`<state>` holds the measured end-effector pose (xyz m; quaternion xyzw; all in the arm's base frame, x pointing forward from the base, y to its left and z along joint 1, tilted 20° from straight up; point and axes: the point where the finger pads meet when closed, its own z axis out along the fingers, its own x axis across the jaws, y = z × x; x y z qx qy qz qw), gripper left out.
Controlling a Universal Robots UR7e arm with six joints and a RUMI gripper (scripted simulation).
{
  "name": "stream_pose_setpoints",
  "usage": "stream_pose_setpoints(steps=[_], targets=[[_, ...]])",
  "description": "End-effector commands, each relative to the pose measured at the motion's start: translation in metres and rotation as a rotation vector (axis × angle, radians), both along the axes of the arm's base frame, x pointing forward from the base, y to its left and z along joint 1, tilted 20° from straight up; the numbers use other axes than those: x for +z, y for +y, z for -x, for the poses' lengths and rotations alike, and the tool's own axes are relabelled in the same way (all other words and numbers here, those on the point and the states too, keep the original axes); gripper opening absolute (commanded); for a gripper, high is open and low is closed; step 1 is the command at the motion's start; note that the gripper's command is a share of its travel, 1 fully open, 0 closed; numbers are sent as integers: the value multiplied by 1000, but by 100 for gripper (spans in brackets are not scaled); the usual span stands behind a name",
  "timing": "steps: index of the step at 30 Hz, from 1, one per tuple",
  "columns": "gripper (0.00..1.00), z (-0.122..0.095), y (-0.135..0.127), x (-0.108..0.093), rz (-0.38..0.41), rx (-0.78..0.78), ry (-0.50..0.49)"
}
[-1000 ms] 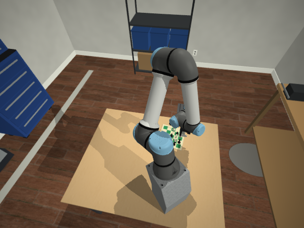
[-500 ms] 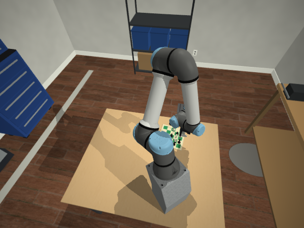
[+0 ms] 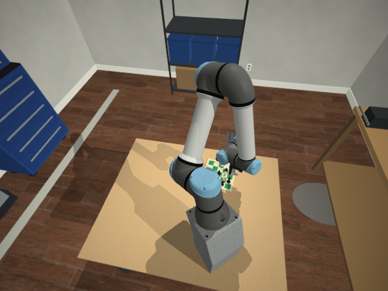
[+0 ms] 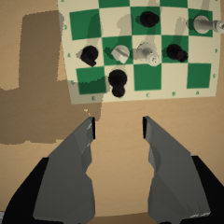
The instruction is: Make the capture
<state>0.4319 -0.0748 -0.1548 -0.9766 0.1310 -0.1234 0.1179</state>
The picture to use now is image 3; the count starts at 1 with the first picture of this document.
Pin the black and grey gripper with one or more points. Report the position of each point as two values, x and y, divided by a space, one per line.
232 170

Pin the green and cream chessboard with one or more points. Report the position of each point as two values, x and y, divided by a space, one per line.
215 165

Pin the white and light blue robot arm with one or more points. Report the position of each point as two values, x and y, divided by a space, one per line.
214 80

